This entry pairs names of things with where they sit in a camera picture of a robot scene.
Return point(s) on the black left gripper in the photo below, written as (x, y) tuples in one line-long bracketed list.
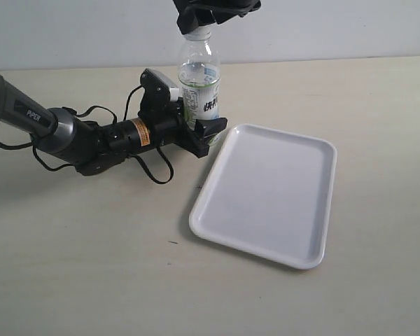
[(166, 125)]

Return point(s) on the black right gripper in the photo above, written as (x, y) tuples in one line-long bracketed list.
[(195, 14)]

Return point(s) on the clear plastic drink bottle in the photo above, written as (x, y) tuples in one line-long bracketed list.
[(199, 75)]

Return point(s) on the white bottle cap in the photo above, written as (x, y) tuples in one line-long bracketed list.
[(199, 34)]

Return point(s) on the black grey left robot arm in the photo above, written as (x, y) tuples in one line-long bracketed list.
[(91, 148)]

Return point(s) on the white rectangular plastic tray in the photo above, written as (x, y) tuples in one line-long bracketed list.
[(269, 194)]

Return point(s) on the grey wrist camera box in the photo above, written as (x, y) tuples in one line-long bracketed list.
[(159, 86)]

